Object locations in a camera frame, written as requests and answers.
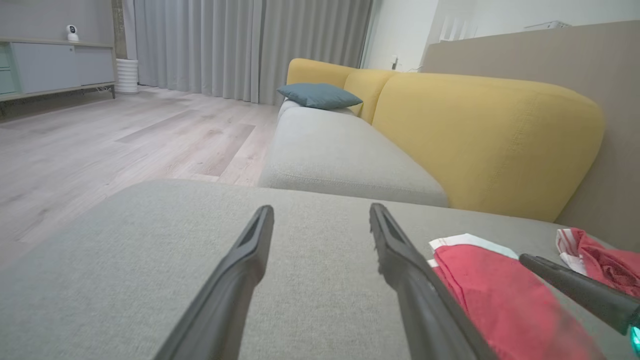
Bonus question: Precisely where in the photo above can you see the small yellow sofa back cushion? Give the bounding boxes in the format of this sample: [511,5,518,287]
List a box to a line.
[286,58,357,90]
[344,68,398,125]

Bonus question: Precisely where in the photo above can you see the grey and green tv cabinet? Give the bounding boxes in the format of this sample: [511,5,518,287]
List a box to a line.
[0,37,117,104]

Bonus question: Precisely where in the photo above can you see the large yellow sofa back cushion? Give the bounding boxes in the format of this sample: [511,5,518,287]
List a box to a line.
[372,72,606,223]

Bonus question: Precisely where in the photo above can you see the white wire rack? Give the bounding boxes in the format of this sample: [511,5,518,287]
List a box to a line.
[523,20,572,32]

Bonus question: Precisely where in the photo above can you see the blue grey throw pillow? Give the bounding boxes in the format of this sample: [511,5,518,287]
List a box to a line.
[276,82,364,111]

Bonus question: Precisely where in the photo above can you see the red shorts with white stripe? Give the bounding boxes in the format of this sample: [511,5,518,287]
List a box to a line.
[427,233,609,360]

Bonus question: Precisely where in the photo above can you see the red and white basketball jersey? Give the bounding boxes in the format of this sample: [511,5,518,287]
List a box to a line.
[555,227,640,300]

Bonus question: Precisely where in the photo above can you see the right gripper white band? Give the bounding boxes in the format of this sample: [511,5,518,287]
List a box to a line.
[518,253,640,357]

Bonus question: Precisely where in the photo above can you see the grey curtain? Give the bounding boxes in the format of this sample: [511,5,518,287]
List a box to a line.
[122,0,374,106]

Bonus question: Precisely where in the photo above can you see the beige partition panel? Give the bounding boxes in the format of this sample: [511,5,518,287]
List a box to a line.
[421,20,640,253]

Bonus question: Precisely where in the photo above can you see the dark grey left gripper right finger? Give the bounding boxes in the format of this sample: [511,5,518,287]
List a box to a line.
[368,202,499,360]

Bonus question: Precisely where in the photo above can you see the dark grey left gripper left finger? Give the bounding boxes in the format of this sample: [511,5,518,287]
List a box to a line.
[152,204,275,360]

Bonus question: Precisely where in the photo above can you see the white ribbed cylinder appliance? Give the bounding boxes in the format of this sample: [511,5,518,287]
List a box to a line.
[115,58,140,95]

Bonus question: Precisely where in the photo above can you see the long grey sofa seat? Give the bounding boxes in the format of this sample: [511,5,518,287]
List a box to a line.
[257,99,450,208]

